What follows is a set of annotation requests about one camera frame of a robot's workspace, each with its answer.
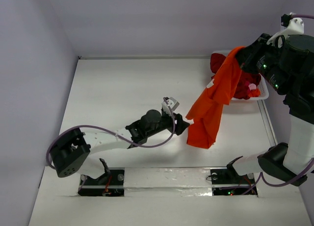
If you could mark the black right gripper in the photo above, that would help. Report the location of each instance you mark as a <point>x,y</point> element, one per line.
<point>247,58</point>

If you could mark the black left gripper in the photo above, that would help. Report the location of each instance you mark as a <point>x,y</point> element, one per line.
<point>177,119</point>

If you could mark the orange t-shirt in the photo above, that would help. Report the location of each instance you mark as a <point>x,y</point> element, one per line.
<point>207,110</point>

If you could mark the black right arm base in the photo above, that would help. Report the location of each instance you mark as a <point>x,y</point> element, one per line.
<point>225,183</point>

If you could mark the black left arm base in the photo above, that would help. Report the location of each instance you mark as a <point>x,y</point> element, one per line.
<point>110,184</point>

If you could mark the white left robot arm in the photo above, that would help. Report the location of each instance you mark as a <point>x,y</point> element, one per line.
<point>71,151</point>

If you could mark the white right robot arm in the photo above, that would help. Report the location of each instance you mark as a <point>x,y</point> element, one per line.
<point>287,65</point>

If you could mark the pink garment in basket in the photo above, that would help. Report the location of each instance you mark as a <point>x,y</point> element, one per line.
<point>252,86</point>

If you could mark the orange-red garment in basket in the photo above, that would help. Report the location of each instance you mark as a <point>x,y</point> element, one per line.
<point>255,93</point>

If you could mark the dark red t-shirt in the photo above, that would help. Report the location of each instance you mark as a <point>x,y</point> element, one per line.
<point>242,90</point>

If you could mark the white plastic basket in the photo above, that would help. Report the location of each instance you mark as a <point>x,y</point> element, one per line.
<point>262,85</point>

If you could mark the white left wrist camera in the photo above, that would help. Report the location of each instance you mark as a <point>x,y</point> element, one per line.
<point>169,105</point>

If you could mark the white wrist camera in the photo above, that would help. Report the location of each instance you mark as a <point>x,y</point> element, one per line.
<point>291,25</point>
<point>169,105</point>

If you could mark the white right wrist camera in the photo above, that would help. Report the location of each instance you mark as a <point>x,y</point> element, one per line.
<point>291,25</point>

